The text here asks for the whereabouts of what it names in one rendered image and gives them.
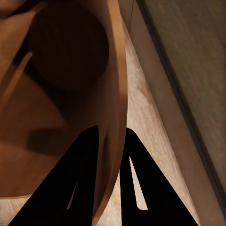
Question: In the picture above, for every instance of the trash can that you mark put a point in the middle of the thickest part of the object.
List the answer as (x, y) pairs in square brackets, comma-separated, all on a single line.
[(63, 69)]

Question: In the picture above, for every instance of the cabinet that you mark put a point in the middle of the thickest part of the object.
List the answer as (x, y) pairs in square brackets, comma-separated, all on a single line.
[(181, 46)]

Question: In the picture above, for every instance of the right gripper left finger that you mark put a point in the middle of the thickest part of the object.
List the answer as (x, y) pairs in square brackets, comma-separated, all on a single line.
[(76, 170)]

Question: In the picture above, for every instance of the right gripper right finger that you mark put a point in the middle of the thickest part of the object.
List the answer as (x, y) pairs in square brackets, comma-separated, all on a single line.
[(165, 207)]

